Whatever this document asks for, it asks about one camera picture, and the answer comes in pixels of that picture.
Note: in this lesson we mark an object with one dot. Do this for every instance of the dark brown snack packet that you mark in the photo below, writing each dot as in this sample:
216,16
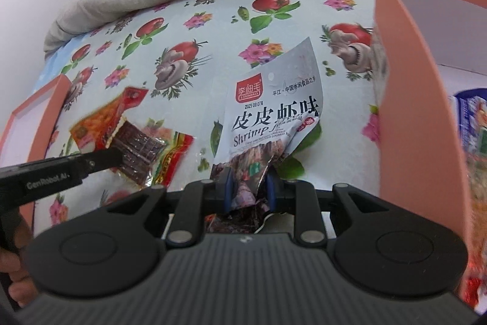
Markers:
140,150

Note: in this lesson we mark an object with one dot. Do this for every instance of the orange red green-trimmed snack packet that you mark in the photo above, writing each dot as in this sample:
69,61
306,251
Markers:
175,153

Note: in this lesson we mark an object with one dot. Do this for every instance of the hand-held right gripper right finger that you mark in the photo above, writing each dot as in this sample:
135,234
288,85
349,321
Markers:
271,193

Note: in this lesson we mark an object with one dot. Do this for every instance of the green striped orange snack packet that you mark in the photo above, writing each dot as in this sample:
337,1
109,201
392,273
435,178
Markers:
479,195

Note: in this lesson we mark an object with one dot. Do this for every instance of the deep orange box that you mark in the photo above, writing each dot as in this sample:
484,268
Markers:
411,81

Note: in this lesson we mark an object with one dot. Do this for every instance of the shallow orange box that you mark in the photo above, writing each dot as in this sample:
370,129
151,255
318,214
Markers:
38,119

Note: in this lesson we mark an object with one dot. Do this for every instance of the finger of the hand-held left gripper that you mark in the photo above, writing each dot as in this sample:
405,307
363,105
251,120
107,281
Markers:
104,160

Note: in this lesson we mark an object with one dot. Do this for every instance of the person's left hand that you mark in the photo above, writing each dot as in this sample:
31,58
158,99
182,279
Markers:
15,290

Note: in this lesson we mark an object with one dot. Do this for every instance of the blue white snack packet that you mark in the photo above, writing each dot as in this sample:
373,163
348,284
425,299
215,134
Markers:
473,119

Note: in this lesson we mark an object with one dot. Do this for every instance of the shiny red snack packet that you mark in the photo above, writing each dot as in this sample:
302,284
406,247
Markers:
471,289

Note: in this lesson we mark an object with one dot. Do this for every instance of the wide orange red-ended snack packet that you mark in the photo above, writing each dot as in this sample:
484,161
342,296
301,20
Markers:
95,123

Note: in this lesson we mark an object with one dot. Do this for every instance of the white grey snack packet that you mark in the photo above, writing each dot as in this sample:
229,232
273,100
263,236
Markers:
266,111

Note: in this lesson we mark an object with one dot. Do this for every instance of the floral tomato print tablecloth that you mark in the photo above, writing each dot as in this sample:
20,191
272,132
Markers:
213,43

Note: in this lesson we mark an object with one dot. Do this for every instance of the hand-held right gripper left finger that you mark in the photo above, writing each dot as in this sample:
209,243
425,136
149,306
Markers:
228,190

